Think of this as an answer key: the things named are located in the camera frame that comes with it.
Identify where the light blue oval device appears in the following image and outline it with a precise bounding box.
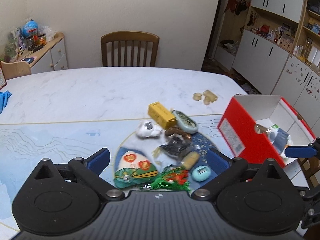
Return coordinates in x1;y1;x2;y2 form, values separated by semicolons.
191;165;211;182

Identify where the white blue printed pouch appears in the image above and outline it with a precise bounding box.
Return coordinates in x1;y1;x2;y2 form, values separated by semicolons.
267;124;293;155

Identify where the beige small round piece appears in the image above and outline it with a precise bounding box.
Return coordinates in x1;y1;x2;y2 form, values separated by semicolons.
193;93;202;101

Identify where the brown woven bracelet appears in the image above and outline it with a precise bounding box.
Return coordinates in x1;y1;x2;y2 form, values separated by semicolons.
164;126;193;140

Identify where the pale green oval case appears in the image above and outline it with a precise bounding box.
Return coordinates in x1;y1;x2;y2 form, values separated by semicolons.
172;110;198;134

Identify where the black beads plastic bag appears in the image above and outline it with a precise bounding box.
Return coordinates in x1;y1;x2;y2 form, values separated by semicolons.
160;134;191;160

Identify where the blue cloth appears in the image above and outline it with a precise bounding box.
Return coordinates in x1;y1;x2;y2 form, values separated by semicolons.
0;90;12;114

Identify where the red white cardboard box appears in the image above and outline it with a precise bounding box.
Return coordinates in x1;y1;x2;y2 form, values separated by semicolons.
218;95;316;168

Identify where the low white side cabinet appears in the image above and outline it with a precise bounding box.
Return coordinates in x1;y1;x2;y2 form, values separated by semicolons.
17;32;68;74

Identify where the wooden chair behind table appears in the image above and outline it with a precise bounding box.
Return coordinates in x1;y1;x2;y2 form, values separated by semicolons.
100;31;160;67

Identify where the beige soap bar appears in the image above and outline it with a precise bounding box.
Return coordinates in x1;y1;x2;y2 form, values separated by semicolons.
181;151;200;170

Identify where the beige small block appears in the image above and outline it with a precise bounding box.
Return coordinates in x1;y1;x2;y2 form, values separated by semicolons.
203;90;218;105

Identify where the blue globe ornament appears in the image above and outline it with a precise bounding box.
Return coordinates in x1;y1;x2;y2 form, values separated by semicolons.
22;20;38;38

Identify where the white wooden wall cabinet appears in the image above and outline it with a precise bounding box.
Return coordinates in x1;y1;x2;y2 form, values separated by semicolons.
212;0;320;140

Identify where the yellow rectangular box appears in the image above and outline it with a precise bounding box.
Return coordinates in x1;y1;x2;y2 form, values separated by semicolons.
148;102;177;130

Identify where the green red tassel ornament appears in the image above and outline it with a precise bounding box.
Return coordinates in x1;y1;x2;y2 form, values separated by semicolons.
140;166;190;192

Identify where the white green embroidered sachet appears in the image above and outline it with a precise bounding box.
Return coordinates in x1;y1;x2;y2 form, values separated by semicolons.
114;151;159;189

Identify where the wooden chair beside box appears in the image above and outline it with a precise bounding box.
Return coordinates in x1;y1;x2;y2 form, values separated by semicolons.
297;157;320;189

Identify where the silver foil snack bag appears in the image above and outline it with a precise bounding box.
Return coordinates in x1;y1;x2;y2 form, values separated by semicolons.
254;124;270;136

